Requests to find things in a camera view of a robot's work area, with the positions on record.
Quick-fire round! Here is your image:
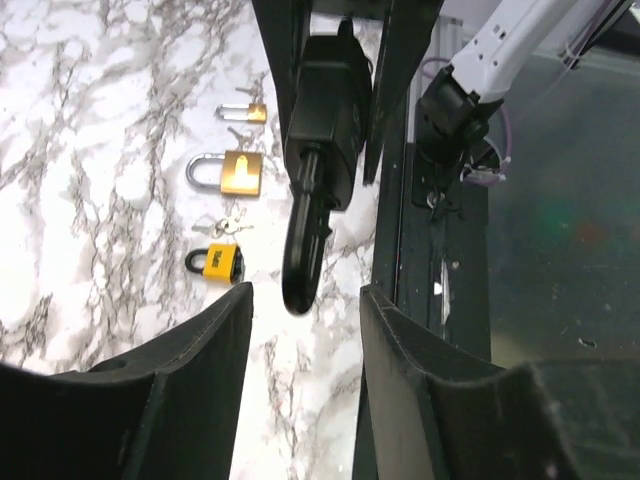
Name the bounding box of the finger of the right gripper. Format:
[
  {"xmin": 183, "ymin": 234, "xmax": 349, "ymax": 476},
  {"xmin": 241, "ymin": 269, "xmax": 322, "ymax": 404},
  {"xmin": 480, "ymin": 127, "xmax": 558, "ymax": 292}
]
[{"xmin": 363, "ymin": 0, "xmax": 443, "ymax": 185}]

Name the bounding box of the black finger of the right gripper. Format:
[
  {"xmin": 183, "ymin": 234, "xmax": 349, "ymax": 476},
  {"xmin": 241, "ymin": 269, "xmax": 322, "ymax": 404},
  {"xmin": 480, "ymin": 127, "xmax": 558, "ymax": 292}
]
[{"xmin": 252, "ymin": 0, "xmax": 312, "ymax": 165}]

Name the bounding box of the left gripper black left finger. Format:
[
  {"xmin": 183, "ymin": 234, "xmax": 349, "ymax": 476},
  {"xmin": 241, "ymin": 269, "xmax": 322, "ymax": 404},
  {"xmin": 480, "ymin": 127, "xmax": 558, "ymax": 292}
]
[{"xmin": 1, "ymin": 282, "xmax": 253, "ymax": 479}]

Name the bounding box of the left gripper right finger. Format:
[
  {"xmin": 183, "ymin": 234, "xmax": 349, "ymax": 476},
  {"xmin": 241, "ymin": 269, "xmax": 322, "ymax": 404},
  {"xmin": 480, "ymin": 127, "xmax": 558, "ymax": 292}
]
[{"xmin": 360, "ymin": 285, "xmax": 639, "ymax": 479}]

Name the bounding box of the small brass padlock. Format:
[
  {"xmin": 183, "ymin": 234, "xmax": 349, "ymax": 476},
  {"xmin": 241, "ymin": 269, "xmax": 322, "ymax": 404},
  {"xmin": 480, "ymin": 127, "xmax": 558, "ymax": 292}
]
[{"xmin": 215, "ymin": 103, "xmax": 268, "ymax": 124}]

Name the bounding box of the black padlock with keys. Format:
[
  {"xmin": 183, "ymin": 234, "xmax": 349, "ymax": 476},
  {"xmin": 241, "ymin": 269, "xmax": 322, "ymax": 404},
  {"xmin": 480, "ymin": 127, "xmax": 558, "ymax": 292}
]
[{"xmin": 282, "ymin": 17, "xmax": 372, "ymax": 315}]

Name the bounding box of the large brass padlock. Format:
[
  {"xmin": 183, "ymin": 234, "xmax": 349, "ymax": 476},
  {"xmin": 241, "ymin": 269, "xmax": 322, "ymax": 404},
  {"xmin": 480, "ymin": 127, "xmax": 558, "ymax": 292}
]
[{"xmin": 185, "ymin": 150, "xmax": 263, "ymax": 197}]

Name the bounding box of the small yellow padlock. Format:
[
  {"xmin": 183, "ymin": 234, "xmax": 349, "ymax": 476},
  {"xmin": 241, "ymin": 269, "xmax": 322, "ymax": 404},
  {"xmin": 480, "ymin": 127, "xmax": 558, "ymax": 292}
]
[{"xmin": 185, "ymin": 243, "xmax": 245, "ymax": 285}]

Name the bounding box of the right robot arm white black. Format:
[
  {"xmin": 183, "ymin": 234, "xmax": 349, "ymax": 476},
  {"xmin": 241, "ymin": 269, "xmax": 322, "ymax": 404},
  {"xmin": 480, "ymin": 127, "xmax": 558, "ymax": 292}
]
[{"xmin": 253, "ymin": 0, "xmax": 630, "ymax": 184}]

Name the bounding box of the silver key bunch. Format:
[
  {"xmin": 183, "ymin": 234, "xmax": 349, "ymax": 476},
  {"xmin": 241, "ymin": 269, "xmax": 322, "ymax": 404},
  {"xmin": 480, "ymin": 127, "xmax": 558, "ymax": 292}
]
[{"xmin": 191, "ymin": 210, "xmax": 254, "ymax": 239}]

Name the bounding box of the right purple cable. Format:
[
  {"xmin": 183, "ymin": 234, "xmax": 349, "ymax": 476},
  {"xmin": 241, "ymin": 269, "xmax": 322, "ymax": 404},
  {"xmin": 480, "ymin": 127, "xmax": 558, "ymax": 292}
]
[{"xmin": 422, "ymin": 0, "xmax": 621, "ymax": 187}]

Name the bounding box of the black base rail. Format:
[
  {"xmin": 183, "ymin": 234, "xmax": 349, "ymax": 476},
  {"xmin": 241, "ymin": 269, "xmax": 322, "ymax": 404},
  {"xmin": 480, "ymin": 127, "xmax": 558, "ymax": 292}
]
[{"xmin": 372, "ymin": 142, "xmax": 491, "ymax": 360}]

